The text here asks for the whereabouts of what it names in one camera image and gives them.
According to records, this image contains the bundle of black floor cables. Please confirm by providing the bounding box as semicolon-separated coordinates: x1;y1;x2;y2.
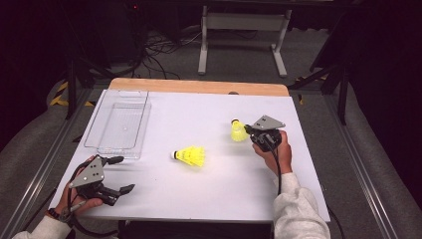
130;29;203;81

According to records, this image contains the left hand-held gripper black cable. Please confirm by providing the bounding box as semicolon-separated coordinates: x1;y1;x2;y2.
65;158;119;239

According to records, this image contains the dark wristband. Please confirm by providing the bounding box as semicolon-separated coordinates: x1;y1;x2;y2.
46;207;73;224

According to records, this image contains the aluminium floor rail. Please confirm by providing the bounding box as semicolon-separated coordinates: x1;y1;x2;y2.
322;94;401;239
0;88;101;239

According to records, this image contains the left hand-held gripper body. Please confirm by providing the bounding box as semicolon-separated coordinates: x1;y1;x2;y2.
68;153;122;207

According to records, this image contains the right hand-held gripper black cable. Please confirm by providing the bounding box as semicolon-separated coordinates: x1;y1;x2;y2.
271;148;284;197

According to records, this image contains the white metal stand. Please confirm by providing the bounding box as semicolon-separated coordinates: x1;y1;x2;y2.
197;4;294;79

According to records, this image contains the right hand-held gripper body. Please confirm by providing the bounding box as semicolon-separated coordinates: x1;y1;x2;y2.
247;114;287;153

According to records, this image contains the yellow shuttlecock dark cork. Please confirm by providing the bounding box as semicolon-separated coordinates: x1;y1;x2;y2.
230;119;250;143

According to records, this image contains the yellow black hazard tape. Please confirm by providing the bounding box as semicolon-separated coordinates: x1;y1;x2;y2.
49;81;96;108

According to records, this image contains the wooden table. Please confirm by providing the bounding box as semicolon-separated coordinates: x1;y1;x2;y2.
107;77;291;98

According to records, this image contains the black metal stand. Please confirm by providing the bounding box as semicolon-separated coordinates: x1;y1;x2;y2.
288;63;352;126
64;56;113;120

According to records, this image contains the clear plastic tray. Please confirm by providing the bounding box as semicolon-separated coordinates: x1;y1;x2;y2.
83;89;152;160

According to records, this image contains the hand-held gripper black cable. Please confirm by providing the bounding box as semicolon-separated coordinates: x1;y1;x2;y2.
271;148;284;197
65;158;119;239

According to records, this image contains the person's left hand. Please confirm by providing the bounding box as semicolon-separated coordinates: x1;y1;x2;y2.
54;155;105;217

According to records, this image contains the person's right hand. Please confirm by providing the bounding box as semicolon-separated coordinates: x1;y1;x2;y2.
252;129;294;177

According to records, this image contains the black floor cable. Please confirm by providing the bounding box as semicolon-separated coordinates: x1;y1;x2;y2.
326;206;346;239

